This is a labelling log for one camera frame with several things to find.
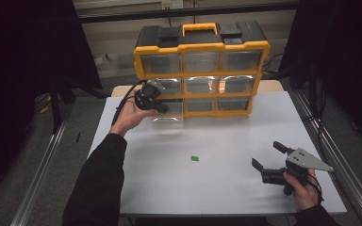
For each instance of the wooden table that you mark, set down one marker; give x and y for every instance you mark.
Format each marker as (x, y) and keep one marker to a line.
(121, 91)

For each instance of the small green block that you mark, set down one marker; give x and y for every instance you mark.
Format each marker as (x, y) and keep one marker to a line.
(194, 158)

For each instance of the grid of clear drawers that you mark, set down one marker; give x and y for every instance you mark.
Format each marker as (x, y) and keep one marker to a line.
(201, 61)

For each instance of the black curtain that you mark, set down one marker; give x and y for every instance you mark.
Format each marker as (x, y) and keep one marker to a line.
(348, 47)
(19, 62)

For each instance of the clear plastic organizer drawer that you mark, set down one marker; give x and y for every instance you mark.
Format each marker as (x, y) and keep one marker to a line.
(172, 117)

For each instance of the person's left hand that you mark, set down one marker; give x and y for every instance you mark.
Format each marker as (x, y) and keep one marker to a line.
(128, 117)

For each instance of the person's right hand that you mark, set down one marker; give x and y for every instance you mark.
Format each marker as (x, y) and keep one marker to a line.
(306, 196)

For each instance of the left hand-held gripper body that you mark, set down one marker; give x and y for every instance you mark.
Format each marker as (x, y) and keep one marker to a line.
(147, 95)

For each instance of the aluminium floor rail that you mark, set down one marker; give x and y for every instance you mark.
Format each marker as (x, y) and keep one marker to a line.
(37, 179)
(342, 163)

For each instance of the black horizontal bar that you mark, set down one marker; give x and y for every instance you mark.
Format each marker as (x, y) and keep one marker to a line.
(122, 15)

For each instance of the white wall socket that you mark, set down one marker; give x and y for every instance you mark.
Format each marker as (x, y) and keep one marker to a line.
(172, 4)

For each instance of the black metal stand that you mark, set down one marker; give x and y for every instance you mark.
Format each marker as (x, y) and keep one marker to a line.
(56, 109)

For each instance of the yellow black drawer organizer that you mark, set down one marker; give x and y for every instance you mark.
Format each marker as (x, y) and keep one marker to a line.
(201, 39)

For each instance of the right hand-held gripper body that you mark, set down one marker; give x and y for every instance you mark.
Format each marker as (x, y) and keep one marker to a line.
(297, 164)

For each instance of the small black floor object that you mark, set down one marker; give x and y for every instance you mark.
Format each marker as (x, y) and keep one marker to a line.
(78, 137)

